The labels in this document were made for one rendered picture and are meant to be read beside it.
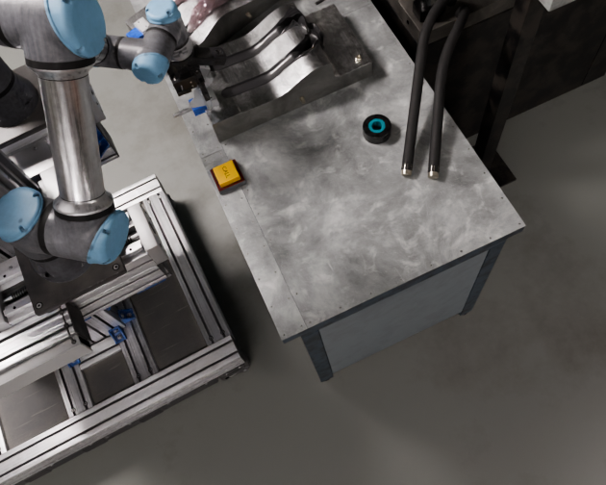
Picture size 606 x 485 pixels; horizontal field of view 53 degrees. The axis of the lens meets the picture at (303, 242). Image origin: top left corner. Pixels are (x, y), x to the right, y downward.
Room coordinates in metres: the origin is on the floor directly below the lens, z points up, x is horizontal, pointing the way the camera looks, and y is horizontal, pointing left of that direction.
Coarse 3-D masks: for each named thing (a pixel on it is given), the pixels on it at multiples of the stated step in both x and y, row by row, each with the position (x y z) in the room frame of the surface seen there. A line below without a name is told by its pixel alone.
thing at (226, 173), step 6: (228, 162) 0.95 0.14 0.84; (216, 168) 0.94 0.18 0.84; (222, 168) 0.94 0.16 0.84; (228, 168) 0.93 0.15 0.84; (234, 168) 0.93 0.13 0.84; (216, 174) 0.92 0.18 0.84; (222, 174) 0.92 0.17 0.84; (228, 174) 0.91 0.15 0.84; (234, 174) 0.91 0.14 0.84; (222, 180) 0.90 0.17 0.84; (228, 180) 0.90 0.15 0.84; (234, 180) 0.90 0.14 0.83; (222, 186) 0.89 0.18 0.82
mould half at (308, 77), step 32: (256, 32) 1.33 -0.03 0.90; (288, 32) 1.27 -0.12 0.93; (352, 32) 1.27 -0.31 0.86; (256, 64) 1.22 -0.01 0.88; (320, 64) 1.12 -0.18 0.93; (352, 64) 1.15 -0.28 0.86; (256, 96) 1.11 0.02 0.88; (288, 96) 1.09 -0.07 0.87; (320, 96) 1.11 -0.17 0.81; (224, 128) 1.06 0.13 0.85
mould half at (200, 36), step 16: (192, 0) 1.53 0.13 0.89; (240, 0) 1.49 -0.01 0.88; (256, 0) 1.49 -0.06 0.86; (272, 0) 1.52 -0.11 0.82; (144, 16) 1.56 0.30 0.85; (208, 16) 1.45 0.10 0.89; (224, 16) 1.43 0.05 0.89; (240, 16) 1.46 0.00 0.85; (256, 16) 1.48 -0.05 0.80; (208, 32) 1.40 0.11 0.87; (224, 32) 1.43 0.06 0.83
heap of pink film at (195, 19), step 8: (176, 0) 1.55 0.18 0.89; (184, 0) 1.54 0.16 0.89; (200, 0) 1.50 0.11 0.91; (208, 0) 1.48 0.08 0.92; (216, 0) 1.48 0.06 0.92; (224, 0) 1.49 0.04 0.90; (192, 8) 1.49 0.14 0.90; (200, 8) 1.47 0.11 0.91; (208, 8) 1.46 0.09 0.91; (192, 16) 1.46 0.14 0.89; (200, 16) 1.45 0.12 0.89; (192, 24) 1.45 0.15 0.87
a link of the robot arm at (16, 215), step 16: (16, 192) 0.74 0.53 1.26; (32, 192) 0.72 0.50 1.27; (0, 208) 0.71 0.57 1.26; (16, 208) 0.70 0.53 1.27; (32, 208) 0.69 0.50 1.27; (48, 208) 0.69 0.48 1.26; (0, 224) 0.67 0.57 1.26; (16, 224) 0.66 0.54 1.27; (32, 224) 0.65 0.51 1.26; (16, 240) 0.64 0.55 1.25; (32, 240) 0.64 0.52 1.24; (32, 256) 0.65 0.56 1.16; (48, 256) 0.64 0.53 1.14
